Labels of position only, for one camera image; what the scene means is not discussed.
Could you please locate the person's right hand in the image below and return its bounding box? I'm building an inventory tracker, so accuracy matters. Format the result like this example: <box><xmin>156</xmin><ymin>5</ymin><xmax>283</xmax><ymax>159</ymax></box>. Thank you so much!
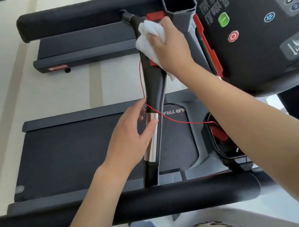
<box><xmin>143</xmin><ymin>13</ymin><xmax>199</xmax><ymax>81</ymax></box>

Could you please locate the black treadmill running deck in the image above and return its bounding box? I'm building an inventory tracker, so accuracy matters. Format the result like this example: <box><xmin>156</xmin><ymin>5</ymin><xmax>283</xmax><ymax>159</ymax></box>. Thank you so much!
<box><xmin>0</xmin><ymin>80</ymin><xmax>260</xmax><ymax>217</ymax></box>

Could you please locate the red safety tab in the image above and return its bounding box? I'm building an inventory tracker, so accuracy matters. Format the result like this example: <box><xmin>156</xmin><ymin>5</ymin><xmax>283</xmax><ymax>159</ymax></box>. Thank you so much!
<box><xmin>145</xmin><ymin>10</ymin><xmax>166</xmax><ymax>23</ymax></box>

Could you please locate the white cleaning cloth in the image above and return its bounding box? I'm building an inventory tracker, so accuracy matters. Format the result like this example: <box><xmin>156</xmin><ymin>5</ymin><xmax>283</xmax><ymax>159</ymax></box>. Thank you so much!
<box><xmin>131</xmin><ymin>16</ymin><xmax>177</xmax><ymax>86</ymax></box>

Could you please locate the green console button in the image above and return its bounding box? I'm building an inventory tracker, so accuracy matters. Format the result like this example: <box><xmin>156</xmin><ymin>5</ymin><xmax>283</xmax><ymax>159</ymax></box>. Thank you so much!
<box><xmin>217</xmin><ymin>12</ymin><xmax>231</xmax><ymax>29</ymax></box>

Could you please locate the thin red safety cord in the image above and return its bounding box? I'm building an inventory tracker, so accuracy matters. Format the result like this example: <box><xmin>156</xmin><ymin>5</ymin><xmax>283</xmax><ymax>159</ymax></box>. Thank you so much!
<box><xmin>137</xmin><ymin>48</ymin><xmax>218</xmax><ymax>135</ymax></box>

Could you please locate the black padded treadmill handrail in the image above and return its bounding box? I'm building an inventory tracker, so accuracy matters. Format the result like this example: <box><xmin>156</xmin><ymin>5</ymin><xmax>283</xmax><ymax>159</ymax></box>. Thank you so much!
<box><xmin>14</xmin><ymin>0</ymin><xmax>213</xmax><ymax>45</ymax></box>
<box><xmin>0</xmin><ymin>167</ymin><xmax>268</xmax><ymax>227</ymax></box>

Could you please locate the red console button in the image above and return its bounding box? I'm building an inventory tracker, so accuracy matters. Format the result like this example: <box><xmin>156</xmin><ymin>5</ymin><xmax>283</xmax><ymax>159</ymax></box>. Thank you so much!
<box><xmin>226</xmin><ymin>30</ymin><xmax>241</xmax><ymax>44</ymax></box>

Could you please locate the person's right forearm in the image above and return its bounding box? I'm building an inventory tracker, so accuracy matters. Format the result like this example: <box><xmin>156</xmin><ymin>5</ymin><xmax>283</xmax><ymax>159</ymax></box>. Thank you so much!
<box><xmin>167</xmin><ymin>45</ymin><xmax>299</xmax><ymax>214</ymax></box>

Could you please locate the red safety key clip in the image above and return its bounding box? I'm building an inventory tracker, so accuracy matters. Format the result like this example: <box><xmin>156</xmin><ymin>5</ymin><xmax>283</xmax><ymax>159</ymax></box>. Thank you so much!
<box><xmin>210</xmin><ymin>120</ymin><xmax>231</xmax><ymax>146</ymax></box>

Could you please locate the black grip handle silver sensor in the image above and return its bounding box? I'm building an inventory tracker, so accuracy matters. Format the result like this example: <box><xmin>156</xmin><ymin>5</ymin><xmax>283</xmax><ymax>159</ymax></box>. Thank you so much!
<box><xmin>115</xmin><ymin>4</ymin><xmax>186</xmax><ymax>188</ymax></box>

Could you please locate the grey octagonal cup holder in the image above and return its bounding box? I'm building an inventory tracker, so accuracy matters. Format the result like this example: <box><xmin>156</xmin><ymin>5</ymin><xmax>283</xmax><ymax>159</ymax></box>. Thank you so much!
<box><xmin>161</xmin><ymin>0</ymin><xmax>201</xmax><ymax>38</ymax></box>

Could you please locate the person's left forearm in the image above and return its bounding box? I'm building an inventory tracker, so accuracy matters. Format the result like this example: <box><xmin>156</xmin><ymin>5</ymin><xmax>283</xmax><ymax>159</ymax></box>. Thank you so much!
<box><xmin>31</xmin><ymin>159</ymin><xmax>136</xmax><ymax>227</ymax></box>

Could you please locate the person's left hand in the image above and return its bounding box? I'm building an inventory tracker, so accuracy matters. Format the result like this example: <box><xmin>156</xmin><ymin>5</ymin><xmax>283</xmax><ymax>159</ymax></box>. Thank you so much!
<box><xmin>92</xmin><ymin>97</ymin><xmax>167</xmax><ymax>180</ymax></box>

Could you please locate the black console storage pocket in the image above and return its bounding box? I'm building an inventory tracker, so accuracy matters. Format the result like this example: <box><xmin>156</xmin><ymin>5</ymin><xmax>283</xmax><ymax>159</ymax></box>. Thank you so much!
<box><xmin>201</xmin><ymin>106</ymin><xmax>254</xmax><ymax>171</ymax></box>

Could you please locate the black treadmill console panel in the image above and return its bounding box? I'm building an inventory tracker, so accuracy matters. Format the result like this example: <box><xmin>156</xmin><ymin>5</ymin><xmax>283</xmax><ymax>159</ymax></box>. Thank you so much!
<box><xmin>193</xmin><ymin>0</ymin><xmax>299</xmax><ymax>105</ymax></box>

